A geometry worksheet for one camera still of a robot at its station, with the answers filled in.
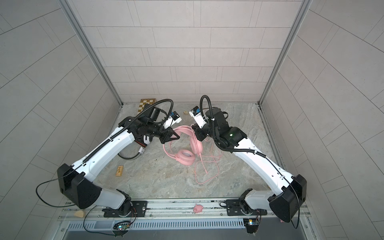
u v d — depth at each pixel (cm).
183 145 94
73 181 39
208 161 88
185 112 64
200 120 61
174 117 64
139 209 71
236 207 71
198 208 70
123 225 64
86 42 83
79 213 68
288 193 37
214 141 53
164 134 64
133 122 53
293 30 79
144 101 115
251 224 68
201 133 62
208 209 72
